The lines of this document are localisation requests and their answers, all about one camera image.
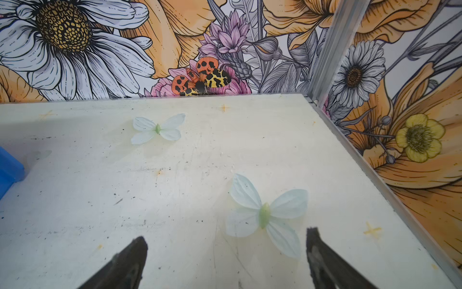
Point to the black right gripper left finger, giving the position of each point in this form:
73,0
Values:
124,270

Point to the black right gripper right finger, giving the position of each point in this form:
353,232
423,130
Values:
328,269

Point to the blue plastic bin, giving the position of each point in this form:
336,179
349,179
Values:
11,171

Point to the aluminium corner post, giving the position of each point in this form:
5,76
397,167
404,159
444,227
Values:
341,32

